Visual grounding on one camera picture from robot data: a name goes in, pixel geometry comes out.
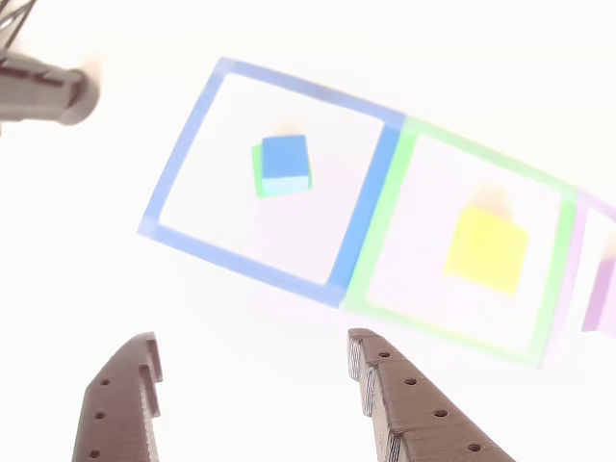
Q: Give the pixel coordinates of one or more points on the orange block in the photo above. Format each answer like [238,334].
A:
[486,250]

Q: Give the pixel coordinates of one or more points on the purple block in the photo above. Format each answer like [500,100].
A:
[601,298]

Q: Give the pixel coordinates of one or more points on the green block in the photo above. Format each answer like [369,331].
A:
[256,168]

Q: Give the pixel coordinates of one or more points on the small blue cube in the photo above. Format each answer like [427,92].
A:
[284,159]

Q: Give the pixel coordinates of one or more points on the black tripod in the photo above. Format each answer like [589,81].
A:
[43,91]

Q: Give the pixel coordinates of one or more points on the green square frame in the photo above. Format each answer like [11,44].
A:
[385,216]

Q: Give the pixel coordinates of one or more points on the blue square frame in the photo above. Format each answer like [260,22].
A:
[361,216]

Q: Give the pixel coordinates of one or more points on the purple square frame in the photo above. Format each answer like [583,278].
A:
[577,250]

